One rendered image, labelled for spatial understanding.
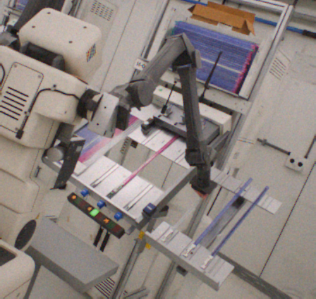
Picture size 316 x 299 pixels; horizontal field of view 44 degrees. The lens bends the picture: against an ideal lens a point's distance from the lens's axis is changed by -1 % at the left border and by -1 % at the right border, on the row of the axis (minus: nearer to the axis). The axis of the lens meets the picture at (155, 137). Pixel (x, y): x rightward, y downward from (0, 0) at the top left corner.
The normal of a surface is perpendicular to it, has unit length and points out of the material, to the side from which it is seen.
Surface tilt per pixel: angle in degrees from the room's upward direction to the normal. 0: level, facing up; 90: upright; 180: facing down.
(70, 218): 90
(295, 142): 90
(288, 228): 90
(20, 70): 82
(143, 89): 63
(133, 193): 43
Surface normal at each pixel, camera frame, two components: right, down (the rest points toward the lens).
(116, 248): -0.53, -0.09
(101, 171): -0.08, -0.74
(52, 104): -0.19, -0.07
